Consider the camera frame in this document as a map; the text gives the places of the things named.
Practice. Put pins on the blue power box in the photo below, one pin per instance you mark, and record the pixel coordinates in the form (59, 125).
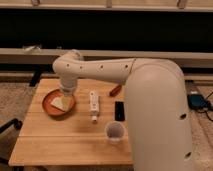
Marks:
(196, 101)

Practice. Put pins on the black rectangular device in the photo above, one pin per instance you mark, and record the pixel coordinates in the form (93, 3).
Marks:
(119, 111)

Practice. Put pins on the beige sponge block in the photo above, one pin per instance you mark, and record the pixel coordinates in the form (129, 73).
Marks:
(56, 102)

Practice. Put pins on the long beige shelf rail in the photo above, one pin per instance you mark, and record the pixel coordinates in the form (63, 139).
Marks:
(46, 56)

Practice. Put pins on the black chair part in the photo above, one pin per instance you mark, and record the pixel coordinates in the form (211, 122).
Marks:
(17, 124)

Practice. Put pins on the orange round plate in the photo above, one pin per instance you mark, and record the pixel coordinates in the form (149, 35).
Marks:
(53, 111)

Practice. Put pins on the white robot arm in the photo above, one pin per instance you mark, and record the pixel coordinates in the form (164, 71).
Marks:
(155, 104)

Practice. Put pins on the wooden table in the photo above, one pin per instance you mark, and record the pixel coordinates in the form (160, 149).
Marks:
(72, 139)

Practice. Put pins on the white tube bottle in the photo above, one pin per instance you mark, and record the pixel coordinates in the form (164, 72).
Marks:
(94, 106)

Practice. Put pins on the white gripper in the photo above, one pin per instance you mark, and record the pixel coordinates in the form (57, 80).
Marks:
(67, 86)

